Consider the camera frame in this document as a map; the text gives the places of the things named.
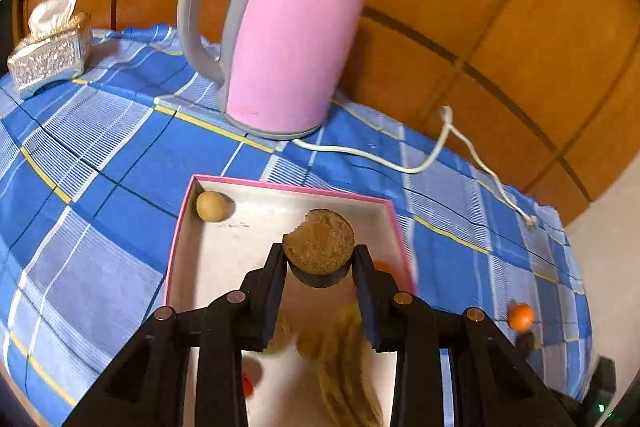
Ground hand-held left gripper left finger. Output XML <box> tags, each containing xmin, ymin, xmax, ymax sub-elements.
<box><xmin>62</xmin><ymin>243</ymin><xmax>290</xmax><ymax>427</ymax></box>

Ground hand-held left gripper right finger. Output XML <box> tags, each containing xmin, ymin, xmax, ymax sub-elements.
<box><xmin>351</xmin><ymin>245</ymin><xmax>576</xmax><ymax>427</ymax></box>

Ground white box with pink rim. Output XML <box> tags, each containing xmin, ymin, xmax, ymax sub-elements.
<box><xmin>164</xmin><ymin>174</ymin><xmax>418</xmax><ymax>427</ymax></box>

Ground short dark wood cylinder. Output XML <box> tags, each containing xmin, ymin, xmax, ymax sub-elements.
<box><xmin>282</xmin><ymin>208</ymin><xmax>356</xmax><ymax>290</ymax></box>

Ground small round tan fruit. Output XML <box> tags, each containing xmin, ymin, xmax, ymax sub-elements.
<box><xmin>196</xmin><ymin>191</ymin><xmax>232</xmax><ymax>223</ymax></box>
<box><xmin>296</xmin><ymin>328</ymin><xmax>326</xmax><ymax>362</ymax></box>

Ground yellow banana bunch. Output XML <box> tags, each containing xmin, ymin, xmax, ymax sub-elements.
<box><xmin>317</xmin><ymin>302</ymin><xmax>386</xmax><ymax>427</ymax></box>

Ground red fruit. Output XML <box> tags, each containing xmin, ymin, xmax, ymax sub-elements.
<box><xmin>242</xmin><ymin>355</ymin><xmax>265</xmax><ymax>400</ymax></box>

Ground blue plaid tablecloth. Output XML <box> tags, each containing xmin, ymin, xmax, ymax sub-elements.
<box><xmin>0</xmin><ymin>24</ymin><xmax>593</xmax><ymax>427</ymax></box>

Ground pink electric kettle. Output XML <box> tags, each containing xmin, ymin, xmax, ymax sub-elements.
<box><xmin>177</xmin><ymin>0</ymin><xmax>373</xmax><ymax>140</ymax></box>

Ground silver ornate tissue box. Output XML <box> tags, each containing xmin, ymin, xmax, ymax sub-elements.
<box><xmin>7</xmin><ymin>12</ymin><xmax>93</xmax><ymax>98</ymax></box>

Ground white tissue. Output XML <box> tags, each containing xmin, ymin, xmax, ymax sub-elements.
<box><xmin>27</xmin><ymin>0</ymin><xmax>78</xmax><ymax>38</ymax></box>

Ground white power cable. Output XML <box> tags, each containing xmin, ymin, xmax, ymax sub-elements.
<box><xmin>292</xmin><ymin>105</ymin><xmax>540</xmax><ymax>228</ymax></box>

